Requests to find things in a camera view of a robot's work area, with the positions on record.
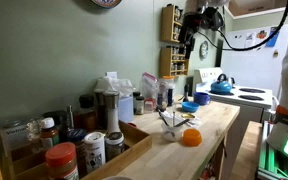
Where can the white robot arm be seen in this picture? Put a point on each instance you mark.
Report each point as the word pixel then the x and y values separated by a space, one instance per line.
pixel 199 14

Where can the small jar black lid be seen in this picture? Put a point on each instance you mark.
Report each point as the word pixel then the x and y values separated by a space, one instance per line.
pixel 139 105

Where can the upside down clear container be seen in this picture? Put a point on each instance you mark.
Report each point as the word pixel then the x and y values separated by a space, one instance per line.
pixel 165 96

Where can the orange lid spice jar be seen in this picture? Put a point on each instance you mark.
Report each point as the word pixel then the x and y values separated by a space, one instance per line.
pixel 61 162

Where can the zip bag with red seal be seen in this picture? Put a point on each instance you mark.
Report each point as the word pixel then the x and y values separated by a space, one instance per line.
pixel 148 87

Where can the steel pepper grinder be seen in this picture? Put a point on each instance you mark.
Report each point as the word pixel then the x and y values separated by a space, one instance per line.
pixel 112 111

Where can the white tissue box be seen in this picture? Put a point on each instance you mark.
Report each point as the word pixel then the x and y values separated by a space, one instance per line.
pixel 125 89

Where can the lower wooden spice rack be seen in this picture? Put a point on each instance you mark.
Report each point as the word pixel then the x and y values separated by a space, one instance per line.
pixel 172 64

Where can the wooden spice rack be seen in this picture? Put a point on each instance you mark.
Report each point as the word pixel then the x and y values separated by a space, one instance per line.
pixel 170 23
pixel 172 64

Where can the clear bowl with utensils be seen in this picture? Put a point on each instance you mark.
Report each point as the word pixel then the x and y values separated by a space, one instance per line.
pixel 172 126

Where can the blue plastic bowl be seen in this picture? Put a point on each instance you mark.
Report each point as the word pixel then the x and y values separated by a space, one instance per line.
pixel 190 106

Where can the dark blue mug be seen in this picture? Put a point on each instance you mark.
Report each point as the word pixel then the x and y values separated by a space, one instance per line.
pixel 201 98

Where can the dark glass spice jar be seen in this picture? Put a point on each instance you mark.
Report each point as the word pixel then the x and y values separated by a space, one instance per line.
pixel 114 145

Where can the dark sauce bottle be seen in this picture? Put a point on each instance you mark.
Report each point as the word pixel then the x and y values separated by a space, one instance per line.
pixel 86 116

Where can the orange plastic cup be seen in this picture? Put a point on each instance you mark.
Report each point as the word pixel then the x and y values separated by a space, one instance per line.
pixel 192 137

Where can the white spice shaker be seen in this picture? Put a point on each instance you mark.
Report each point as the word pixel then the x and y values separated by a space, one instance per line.
pixel 95 151

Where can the upper wooden spice rack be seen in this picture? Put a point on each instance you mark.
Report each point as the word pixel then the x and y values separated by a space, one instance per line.
pixel 170 23

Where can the blue tea kettle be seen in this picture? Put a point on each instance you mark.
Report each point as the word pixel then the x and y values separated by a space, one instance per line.
pixel 221 85

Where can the wooden tray box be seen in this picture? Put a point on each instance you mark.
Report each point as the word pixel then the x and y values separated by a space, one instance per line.
pixel 23 164

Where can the brown bottle white cap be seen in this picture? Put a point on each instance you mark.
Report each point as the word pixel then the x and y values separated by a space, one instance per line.
pixel 49 134

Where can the white electric stove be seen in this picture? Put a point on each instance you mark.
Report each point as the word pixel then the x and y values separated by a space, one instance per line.
pixel 255 105

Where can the white refrigerator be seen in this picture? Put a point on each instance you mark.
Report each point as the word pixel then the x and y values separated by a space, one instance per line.
pixel 259 67

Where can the white box with text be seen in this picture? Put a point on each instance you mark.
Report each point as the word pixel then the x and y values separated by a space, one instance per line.
pixel 14 137

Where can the round wall clock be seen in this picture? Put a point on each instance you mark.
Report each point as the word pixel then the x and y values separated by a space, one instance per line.
pixel 203 52

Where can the decorative wall plate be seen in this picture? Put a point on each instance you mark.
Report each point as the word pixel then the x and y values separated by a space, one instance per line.
pixel 107 3

